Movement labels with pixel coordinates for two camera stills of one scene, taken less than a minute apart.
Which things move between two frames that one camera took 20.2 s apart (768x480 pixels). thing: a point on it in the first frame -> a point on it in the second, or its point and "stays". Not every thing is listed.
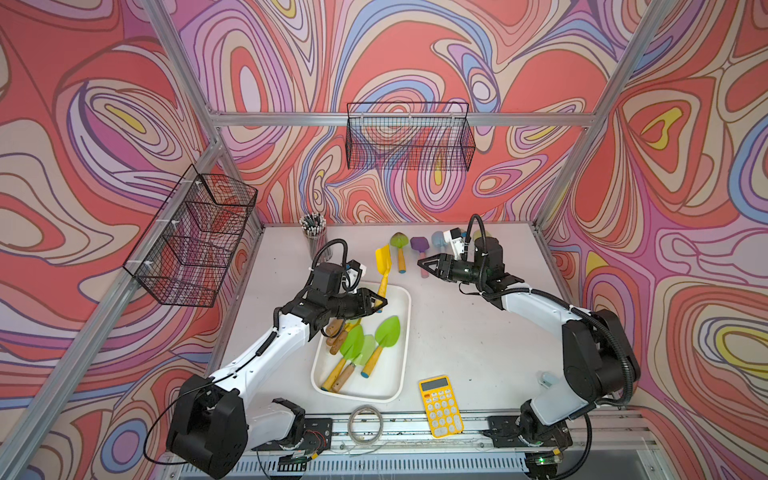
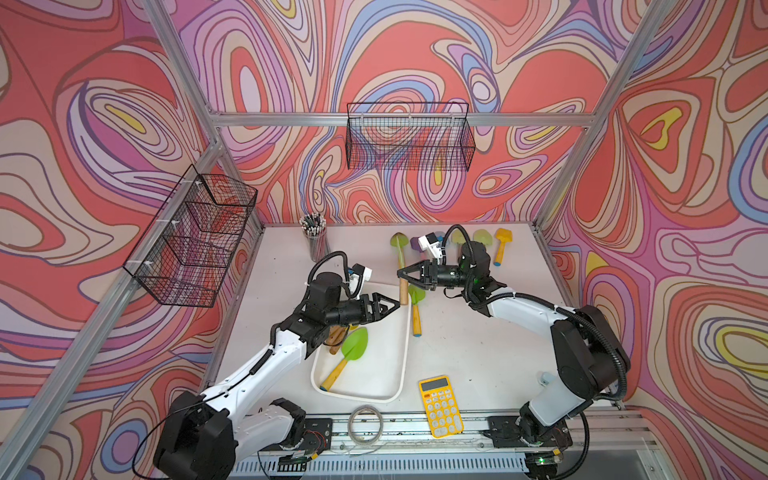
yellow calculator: x=441 y=406 stays
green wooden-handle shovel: x=362 y=360 -> x=400 y=240
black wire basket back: x=409 y=136 stays
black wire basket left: x=182 y=257 stays
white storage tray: x=389 y=380 stays
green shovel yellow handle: x=400 y=240 stays
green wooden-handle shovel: x=478 y=234 stays
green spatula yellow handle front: x=387 y=336 -> x=417 y=294
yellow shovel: x=383 y=265 -> x=504 y=236
